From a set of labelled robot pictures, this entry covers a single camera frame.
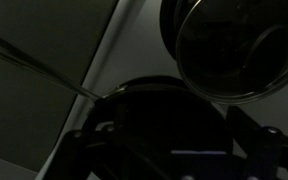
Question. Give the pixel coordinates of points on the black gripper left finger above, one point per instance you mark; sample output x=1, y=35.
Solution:
x=69, y=156

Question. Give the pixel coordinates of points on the white electric stove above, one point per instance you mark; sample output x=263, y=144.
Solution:
x=140, y=50

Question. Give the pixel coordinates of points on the glass saucepan lid with knob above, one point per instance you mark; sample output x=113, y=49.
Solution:
x=237, y=50

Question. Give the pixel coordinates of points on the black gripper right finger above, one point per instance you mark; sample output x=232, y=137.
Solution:
x=264, y=150

